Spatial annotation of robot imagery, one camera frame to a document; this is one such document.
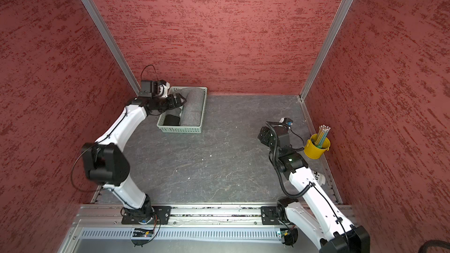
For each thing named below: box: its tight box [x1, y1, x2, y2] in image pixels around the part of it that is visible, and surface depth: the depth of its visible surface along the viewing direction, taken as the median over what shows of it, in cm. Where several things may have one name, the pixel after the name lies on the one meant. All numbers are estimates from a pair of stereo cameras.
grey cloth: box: [174, 87, 204, 127], surface depth 105 cm
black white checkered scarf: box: [163, 114, 181, 126], surface depth 105 cm
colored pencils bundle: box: [314, 124, 332, 149], surface depth 87 cm
